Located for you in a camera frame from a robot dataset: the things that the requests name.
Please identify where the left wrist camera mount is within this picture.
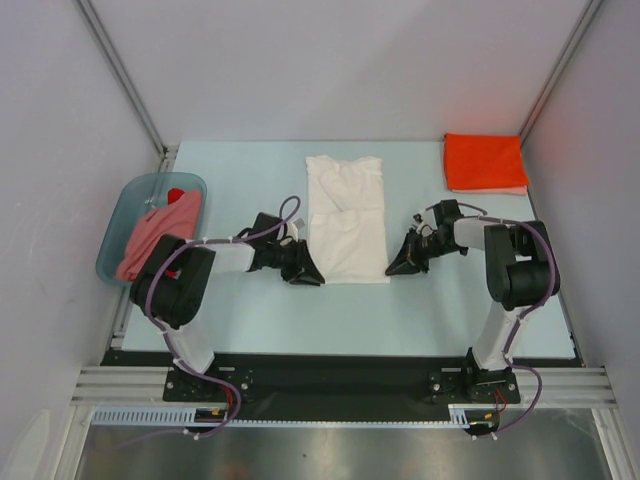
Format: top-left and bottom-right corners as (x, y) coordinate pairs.
(280, 218), (306, 245)

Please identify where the blue plastic basket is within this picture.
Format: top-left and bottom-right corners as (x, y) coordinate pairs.
(95, 172), (207, 287)

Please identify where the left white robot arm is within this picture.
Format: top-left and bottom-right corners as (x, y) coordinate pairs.
(130, 212), (325, 400)

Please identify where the white printed t shirt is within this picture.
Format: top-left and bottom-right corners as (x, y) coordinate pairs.
(306, 155), (390, 284)

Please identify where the left aluminium frame post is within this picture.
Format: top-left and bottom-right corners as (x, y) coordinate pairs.
(72, 0), (167, 158)

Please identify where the folded orange t shirt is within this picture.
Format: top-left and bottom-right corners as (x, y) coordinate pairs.
(443, 133), (529, 188)

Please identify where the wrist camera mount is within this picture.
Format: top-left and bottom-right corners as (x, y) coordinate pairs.
(412, 205), (435, 228)
(280, 218), (306, 245)

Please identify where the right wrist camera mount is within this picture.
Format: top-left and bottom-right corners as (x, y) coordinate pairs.
(412, 205), (435, 228)

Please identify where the aluminium frame post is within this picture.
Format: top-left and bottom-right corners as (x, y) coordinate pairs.
(519, 0), (608, 147)
(72, 0), (167, 158)

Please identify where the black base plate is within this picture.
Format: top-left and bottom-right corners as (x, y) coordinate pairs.
(99, 348), (584, 424)

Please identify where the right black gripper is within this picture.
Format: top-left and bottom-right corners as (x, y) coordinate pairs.
(385, 227), (464, 275)

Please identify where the right aluminium frame post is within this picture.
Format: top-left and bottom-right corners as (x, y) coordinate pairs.
(519, 0), (608, 147)

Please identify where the pink t shirt in basket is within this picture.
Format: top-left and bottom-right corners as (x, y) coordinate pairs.
(115, 190), (203, 282)

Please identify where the grey slotted cable duct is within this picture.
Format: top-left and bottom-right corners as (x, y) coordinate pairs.
(92, 405), (498, 431)

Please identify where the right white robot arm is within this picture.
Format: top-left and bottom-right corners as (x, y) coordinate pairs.
(385, 200), (561, 401)

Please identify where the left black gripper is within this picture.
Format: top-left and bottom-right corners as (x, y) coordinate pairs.
(266, 239), (324, 286)

